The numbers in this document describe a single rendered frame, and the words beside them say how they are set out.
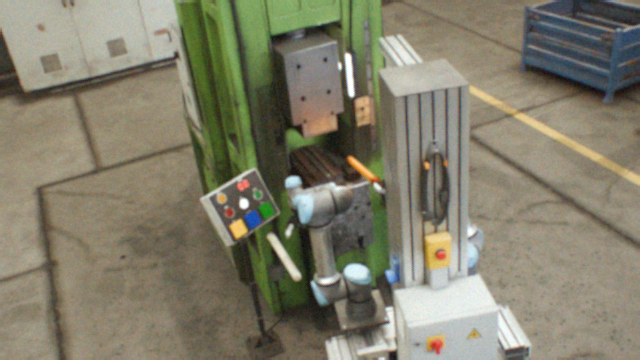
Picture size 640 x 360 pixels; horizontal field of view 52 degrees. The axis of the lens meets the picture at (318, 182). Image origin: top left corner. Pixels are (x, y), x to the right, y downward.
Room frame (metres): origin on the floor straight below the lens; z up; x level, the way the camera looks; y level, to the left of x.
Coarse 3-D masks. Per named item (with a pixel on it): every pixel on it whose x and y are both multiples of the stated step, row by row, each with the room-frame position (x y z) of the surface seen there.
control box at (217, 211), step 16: (240, 176) 2.98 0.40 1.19; (256, 176) 3.01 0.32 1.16; (224, 192) 2.87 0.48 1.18; (240, 192) 2.91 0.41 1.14; (208, 208) 2.81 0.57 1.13; (224, 208) 2.81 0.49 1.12; (240, 208) 2.85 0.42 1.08; (256, 208) 2.89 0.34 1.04; (272, 208) 2.94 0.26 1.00; (224, 224) 2.75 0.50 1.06; (224, 240) 2.76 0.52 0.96
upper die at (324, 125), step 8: (288, 120) 3.40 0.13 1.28; (304, 120) 3.20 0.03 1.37; (312, 120) 3.19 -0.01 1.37; (320, 120) 3.20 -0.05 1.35; (328, 120) 3.21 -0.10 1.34; (336, 120) 3.23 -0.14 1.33; (296, 128) 3.27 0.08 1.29; (304, 128) 3.17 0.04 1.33; (312, 128) 3.18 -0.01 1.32; (320, 128) 3.20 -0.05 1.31; (328, 128) 3.21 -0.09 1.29; (336, 128) 3.23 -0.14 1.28; (304, 136) 3.17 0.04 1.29; (312, 136) 3.18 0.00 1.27
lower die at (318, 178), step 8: (312, 144) 3.62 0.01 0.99; (296, 152) 3.55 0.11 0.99; (304, 152) 3.51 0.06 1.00; (312, 152) 3.50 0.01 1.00; (320, 152) 3.50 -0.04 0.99; (304, 160) 3.43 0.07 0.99; (312, 160) 3.40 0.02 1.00; (320, 160) 3.39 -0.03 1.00; (304, 168) 3.35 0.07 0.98; (312, 168) 3.32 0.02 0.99; (328, 168) 3.29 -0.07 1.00; (336, 168) 3.29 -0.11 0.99; (312, 176) 3.25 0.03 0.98; (320, 176) 3.22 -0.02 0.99; (336, 176) 3.22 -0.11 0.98; (312, 184) 3.17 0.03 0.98; (320, 184) 3.18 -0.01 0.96; (336, 184) 3.22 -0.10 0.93
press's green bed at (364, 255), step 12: (348, 252) 3.16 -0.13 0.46; (360, 252) 3.20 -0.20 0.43; (372, 252) 3.22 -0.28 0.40; (312, 264) 3.25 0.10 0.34; (336, 264) 3.14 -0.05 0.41; (348, 264) 3.16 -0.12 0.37; (360, 264) 3.22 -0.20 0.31; (372, 264) 3.22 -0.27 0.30; (312, 276) 3.28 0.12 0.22; (372, 276) 3.22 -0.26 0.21; (372, 288) 3.27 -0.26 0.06; (324, 312) 3.14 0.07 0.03; (336, 312) 3.13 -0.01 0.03
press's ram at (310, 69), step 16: (320, 32) 3.43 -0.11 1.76; (272, 48) 3.31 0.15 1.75; (288, 48) 3.24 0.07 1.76; (304, 48) 3.21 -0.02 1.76; (320, 48) 3.21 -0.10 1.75; (336, 48) 3.24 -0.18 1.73; (288, 64) 3.15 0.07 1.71; (304, 64) 3.18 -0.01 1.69; (320, 64) 3.21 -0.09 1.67; (336, 64) 3.24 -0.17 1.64; (288, 80) 3.15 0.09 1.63; (304, 80) 3.18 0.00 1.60; (320, 80) 3.21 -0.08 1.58; (336, 80) 3.24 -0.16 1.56; (288, 96) 3.16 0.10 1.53; (304, 96) 3.18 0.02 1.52; (320, 96) 3.20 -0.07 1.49; (336, 96) 3.23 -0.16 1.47; (288, 112) 3.20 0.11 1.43; (304, 112) 3.17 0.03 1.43; (320, 112) 3.20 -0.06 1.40; (336, 112) 3.23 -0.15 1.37
